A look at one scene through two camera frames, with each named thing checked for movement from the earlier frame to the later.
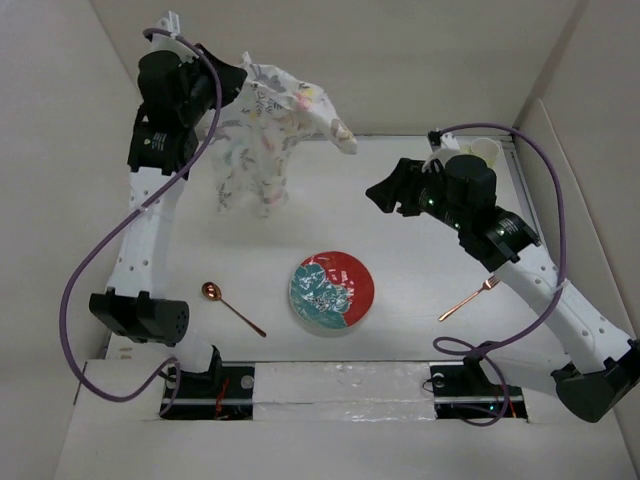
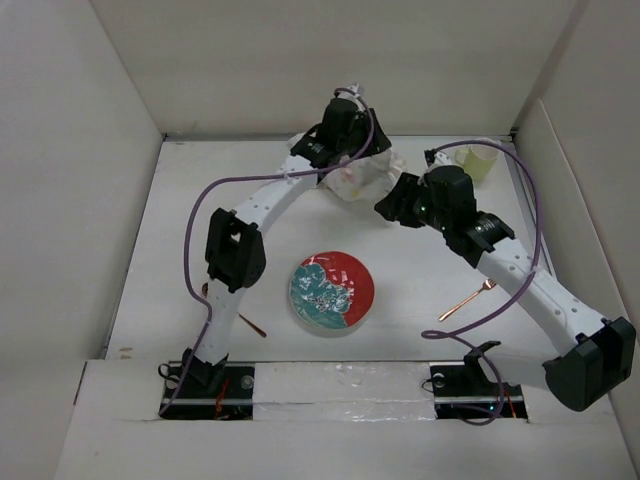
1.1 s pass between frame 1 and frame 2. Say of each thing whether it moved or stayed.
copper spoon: stayed
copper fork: stayed
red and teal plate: stayed
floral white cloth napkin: moved
